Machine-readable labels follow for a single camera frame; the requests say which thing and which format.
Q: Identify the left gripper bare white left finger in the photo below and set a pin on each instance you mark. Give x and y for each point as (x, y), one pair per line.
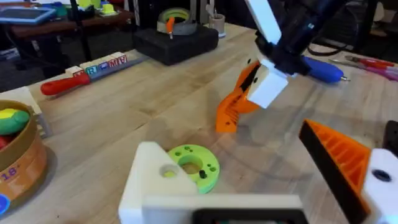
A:
(146, 174)

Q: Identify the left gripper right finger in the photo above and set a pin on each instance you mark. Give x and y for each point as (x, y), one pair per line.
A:
(345, 161)

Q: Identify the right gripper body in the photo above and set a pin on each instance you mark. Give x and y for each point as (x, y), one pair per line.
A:
(286, 57)

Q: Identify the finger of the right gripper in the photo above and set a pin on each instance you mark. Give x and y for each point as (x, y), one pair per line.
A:
(245, 79)
(269, 85)

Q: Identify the blue electric screwdriver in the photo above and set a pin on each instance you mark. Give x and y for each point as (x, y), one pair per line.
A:
(323, 70)

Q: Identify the right wrist flat plate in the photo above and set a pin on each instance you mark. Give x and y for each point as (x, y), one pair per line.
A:
(264, 18)

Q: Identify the grey cup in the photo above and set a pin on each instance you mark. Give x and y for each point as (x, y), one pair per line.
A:
(217, 24)

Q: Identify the green disc with holes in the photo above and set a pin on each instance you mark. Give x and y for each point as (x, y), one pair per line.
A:
(209, 182)

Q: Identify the black box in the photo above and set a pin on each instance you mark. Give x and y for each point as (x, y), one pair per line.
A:
(177, 45)

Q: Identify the grey and green tape roll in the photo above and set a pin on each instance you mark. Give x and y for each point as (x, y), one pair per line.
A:
(183, 23)

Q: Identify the row of letter blocks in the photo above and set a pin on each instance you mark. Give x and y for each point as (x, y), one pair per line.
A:
(104, 65)

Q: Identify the brown tub with toys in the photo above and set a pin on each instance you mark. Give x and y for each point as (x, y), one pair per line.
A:
(21, 168)

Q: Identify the black stand pole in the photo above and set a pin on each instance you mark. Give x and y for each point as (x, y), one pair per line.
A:
(81, 31)

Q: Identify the dark brown side table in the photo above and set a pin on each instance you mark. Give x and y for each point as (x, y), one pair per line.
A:
(71, 25)

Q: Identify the blue tablet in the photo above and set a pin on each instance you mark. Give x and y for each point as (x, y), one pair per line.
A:
(26, 15)

